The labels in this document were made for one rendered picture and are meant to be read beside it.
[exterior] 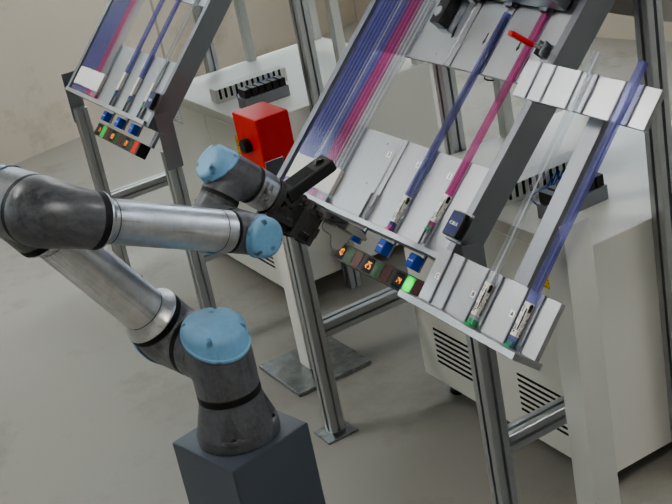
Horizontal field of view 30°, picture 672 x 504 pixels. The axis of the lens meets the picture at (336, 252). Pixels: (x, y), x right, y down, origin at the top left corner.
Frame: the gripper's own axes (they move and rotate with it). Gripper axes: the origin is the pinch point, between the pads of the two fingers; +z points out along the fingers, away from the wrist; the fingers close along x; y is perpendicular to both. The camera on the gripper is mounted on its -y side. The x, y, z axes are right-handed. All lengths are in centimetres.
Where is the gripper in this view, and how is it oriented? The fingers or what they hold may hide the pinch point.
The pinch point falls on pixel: (349, 228)
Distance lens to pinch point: 249.5
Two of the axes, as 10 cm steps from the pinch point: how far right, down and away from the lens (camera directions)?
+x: 5.1, 2.6, -8.2
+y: -4.7, 8.8, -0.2
